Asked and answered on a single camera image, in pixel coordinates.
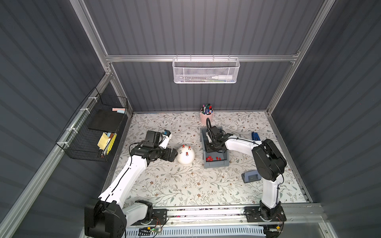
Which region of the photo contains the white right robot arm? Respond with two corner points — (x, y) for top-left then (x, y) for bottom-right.
(205, 119), (287, 222)

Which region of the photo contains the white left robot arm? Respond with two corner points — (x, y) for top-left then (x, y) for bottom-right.
(84, 130), (178, 238)

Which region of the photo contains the white dome with screws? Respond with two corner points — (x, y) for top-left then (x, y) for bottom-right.
(176, 144), (195, 166)

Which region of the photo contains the grey plastic bin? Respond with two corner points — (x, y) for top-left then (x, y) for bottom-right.
(200, 127), (230, 169)

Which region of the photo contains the pink pen cup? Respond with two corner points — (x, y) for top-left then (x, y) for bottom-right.
(200, 104), (214, 126)

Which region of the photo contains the blue stapler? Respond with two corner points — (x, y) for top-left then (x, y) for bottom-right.
(251, 131), (261, 141)

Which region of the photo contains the grey tape dispenser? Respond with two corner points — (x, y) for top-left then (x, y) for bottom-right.
(241, 170), (262, 183)

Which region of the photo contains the white marker in basket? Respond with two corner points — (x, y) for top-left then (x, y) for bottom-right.
(211, 75), (233, 81)

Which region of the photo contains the white wire wall basket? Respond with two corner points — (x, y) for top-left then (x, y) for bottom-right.
(172, 57), (241, 84)

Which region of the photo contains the black wire wall basket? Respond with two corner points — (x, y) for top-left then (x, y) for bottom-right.
(56, 88), (129, 162)

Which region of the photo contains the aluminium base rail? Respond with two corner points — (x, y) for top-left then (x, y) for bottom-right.
(154, 203), (328, 226)

